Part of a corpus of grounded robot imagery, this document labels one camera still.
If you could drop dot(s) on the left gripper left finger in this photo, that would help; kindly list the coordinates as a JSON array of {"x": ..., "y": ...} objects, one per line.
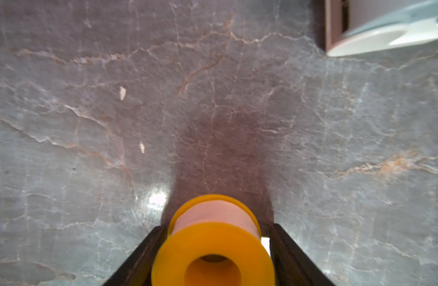
[{"x": 137, "y": 268}]

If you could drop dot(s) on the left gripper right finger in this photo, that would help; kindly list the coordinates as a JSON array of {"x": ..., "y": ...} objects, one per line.
[{"x": 292, "y": 266}]

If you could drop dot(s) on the yellow tape roll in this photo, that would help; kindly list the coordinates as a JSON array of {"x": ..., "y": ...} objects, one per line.
[{"x": 213, "y": 240}]

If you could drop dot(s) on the black grey stapler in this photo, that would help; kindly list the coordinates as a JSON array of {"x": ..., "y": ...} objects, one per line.
[{"x": 358, "y": 27}]

